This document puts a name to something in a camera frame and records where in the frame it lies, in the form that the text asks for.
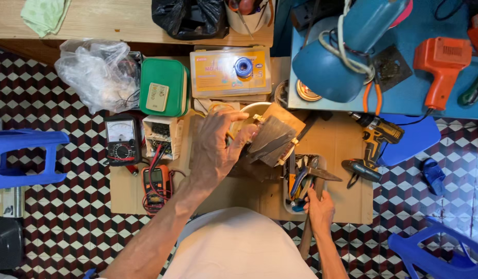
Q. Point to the grey laminated transformer core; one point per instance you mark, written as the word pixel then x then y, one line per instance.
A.
pixel 273 135

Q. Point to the orange digital multimeter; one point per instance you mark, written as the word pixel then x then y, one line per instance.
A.
pixel 155 186

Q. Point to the person's white shirt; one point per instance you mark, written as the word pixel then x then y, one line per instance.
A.
pixel 239 248

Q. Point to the blue sandal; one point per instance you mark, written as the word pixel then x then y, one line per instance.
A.
pixel 433 176

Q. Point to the person's right hand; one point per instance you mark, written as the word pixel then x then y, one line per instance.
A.
pixel 321 211

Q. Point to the blue plastic stool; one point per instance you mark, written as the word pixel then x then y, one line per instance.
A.
pixel 428 252
pixel 413 135
pixel 22 155

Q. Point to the grey plastic tool tray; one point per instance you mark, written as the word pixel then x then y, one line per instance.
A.
pixel 287 207

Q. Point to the black analog multimeter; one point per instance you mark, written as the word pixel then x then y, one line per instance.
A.
pixel 122 139

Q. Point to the green cloth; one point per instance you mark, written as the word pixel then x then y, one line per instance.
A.
pixel 45 15

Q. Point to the clear plastic bag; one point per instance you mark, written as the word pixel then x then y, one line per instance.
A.
pixel 93 73

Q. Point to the blue desk lamp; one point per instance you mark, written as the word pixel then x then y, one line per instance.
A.
pixel 332 66

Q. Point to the yellow clear plastic case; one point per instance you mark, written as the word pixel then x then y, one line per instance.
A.
pixel 219 73

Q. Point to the dark square metal plate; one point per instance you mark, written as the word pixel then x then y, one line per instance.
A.
pixel 392 68

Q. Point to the white cup of tools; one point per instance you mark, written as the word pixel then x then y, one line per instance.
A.
pixel 242 21

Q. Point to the person's right fingers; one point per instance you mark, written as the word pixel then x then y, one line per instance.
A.
pixel 307 201

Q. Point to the beige round bowl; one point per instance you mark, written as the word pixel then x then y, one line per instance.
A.
pixel 254 108

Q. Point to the small round metal container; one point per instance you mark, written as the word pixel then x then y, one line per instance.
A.
pixel 280 93

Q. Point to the round brass tin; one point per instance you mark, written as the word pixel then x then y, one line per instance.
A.
pixel 305 93

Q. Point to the black plastic bag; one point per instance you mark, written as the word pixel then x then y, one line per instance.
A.
pixel 188 17

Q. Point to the green plastic box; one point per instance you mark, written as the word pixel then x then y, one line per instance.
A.
pixel 161 71

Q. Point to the beige remote control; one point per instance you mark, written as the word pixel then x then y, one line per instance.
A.
pixel 157 97

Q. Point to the orange soldering gun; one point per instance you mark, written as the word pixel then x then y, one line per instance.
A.
pixel 440 62

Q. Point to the black bucket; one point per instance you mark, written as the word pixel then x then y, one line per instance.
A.
pixel 5 244

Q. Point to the person's left hand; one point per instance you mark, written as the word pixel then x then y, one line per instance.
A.
pixel 213 155

